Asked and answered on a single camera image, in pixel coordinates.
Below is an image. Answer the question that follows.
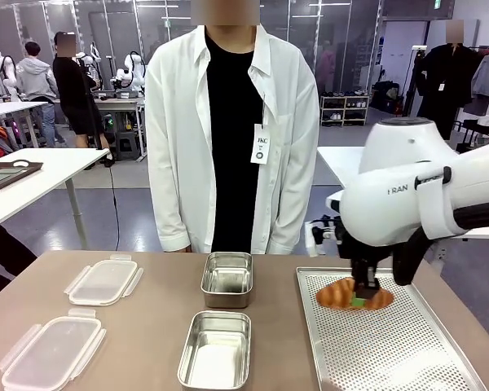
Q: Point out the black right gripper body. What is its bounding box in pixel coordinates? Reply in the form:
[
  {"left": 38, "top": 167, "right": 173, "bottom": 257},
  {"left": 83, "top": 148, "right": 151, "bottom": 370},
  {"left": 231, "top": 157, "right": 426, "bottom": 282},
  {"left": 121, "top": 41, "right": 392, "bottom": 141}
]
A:
[{"left": 336, "top": 222, "right": 394, "bottom": 282}]

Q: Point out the clear plastic clip lid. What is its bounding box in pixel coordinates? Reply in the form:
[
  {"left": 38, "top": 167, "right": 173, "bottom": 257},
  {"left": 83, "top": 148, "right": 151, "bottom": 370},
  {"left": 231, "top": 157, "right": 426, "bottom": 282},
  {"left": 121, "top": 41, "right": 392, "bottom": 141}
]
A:
[
  {"left": 0, "top": 308, "right": 108, "bottom": 391},
  {"left": 64, "top": 254, "right": 144, "bottom": 307}
]

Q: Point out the person's left forearm white sleeve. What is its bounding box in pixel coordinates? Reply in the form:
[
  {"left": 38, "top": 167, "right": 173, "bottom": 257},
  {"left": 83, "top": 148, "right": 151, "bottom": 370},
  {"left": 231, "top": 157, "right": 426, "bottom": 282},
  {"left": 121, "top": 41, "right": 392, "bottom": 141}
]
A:
[{"left": 270, "top": 162, "right": 318, "bottom": 256}]

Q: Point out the person's right forearm white sleeve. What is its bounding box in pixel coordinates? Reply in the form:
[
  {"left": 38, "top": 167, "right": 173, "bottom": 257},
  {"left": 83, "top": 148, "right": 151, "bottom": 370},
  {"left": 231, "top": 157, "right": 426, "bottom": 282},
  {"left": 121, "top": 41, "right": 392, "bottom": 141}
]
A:
[{"left": 154, "top": 162, "right": 193, "bottom": 253}]

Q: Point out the stainless steel container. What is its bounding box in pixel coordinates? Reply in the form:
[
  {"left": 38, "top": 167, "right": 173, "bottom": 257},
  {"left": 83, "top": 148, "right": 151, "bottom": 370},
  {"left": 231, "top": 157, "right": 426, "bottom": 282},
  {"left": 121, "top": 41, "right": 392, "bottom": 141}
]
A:
[
  {"left": 200, "top": 251, "right": 254, "bottom": 310},
  {"left": 177, "top": 310, "right": 253, "bottom": 391}
]

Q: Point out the perforated metal baking tray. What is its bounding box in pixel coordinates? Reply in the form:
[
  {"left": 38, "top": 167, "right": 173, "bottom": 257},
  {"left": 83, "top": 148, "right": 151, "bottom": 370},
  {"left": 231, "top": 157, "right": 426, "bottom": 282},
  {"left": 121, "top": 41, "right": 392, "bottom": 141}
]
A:
[{"left": 296, "top": 266, "right": 489, "bottom": 391}]

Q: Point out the wooden shoe rack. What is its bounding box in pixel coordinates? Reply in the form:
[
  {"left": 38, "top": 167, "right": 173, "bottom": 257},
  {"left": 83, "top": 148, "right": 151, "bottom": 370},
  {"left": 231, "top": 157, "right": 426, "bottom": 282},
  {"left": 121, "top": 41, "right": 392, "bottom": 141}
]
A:
[{"left": 319, "top": 94, "right": 370, "bottom": 127}]

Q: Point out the white name tag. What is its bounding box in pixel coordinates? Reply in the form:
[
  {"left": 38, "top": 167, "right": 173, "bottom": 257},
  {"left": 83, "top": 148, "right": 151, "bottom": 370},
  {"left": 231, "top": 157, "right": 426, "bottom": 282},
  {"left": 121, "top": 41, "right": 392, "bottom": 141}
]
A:
[{"left": 250, "top": 124, "right": 271, "bottom": 165}]

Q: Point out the black bag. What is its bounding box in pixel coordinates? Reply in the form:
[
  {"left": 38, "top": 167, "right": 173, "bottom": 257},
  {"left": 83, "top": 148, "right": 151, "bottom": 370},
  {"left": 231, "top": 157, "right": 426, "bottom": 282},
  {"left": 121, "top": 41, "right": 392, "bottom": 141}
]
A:
[{"left": 372, "top": 81, "right": 402, "bottom": 112}]

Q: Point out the black light stand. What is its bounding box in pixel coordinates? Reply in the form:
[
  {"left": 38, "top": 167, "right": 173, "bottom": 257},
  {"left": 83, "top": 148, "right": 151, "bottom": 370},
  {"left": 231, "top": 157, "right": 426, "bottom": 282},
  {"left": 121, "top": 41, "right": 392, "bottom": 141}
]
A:
[{"left": 407, "top": 46, "right": 428, "bottom": 120}]

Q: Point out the pink hanging jacket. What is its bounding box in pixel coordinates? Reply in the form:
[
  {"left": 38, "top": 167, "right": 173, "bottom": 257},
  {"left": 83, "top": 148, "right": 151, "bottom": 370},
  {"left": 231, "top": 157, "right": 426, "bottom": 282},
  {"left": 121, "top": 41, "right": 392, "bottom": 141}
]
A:
[{"left": 317, "top": 40, "right": 337, "bottom": 95}]

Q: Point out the person in white coat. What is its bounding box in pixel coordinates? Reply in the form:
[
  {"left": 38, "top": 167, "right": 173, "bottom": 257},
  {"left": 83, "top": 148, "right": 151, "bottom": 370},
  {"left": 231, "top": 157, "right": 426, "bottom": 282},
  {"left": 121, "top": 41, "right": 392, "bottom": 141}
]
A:
[{"left": 145, "top": 0, "right": 321, "bottom": 256}]

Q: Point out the grey plastic stool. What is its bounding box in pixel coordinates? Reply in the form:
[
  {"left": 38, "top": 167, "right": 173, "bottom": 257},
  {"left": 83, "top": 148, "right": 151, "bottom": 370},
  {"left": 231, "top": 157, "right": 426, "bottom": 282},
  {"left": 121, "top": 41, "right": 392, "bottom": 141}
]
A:
[{"left": 114, "top": 130, "right": 143, "bottom": 162}]

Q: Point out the white table with tray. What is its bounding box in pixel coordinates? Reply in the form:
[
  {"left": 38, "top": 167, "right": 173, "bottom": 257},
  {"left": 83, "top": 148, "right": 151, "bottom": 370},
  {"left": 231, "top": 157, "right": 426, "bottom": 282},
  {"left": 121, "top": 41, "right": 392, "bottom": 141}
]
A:
[{"left": 0, "top": 147, "right": 112, "bottom": 250}]

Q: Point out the person in black shirt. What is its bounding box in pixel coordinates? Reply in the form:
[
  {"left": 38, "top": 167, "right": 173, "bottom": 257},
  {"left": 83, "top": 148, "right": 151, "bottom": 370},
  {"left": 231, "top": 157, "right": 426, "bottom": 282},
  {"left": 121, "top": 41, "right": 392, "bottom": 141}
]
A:
[{"left": 52, "top": 32, "right": 114, "bottom": 164}]

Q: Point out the black trousers leg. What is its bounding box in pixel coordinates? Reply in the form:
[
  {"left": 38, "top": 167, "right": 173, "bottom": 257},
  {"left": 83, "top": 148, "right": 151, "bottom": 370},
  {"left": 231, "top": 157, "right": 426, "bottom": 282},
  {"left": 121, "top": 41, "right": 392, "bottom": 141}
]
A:
[{"left": 0, "top": 223, "right": 38, "bottom": 303}]

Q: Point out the brown serving tray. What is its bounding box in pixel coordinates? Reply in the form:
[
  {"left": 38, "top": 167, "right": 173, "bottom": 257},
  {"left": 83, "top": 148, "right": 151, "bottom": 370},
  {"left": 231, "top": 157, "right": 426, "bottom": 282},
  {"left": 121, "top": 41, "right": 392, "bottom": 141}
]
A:
[{"left": 0, "top": 160, "right": 44, "bottom": 193}]

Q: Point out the man in grey hoodie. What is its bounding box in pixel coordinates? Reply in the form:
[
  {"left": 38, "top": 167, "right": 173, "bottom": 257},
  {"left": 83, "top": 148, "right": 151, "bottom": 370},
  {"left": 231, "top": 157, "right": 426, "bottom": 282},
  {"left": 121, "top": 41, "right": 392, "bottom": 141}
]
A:
[{"left": 15, "top": 41, "right": 60, "bottom": 148}]

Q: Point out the background white workbench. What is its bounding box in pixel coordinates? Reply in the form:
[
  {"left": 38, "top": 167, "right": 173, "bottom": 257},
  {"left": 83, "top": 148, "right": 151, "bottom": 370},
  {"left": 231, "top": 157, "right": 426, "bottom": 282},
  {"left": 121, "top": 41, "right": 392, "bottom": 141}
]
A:
[{"left": 0, "top": 100, "right": 50, "bottom": 148}]

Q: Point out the black arm cable sleeve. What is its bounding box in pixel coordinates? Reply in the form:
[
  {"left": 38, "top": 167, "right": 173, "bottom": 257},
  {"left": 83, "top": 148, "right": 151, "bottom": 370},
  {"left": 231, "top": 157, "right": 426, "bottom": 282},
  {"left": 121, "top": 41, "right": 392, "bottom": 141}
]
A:
[{"left": 392, "top": 198, "right": 489, "bottom": 287}]

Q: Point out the black floor cable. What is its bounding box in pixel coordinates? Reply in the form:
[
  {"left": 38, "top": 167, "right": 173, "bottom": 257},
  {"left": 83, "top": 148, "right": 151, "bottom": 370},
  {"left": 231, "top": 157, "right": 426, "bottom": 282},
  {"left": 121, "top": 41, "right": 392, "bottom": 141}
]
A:
[{"left": 108, "top": 165, "right": 120, "bottom": 252}]

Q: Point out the black camera tripod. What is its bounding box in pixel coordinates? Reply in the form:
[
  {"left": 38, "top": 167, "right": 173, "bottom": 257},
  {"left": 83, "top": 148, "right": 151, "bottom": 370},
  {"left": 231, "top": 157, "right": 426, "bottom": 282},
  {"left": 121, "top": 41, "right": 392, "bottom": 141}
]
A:
[{"left": 77, "top": 55, "right": 112, "bottom": 166}]

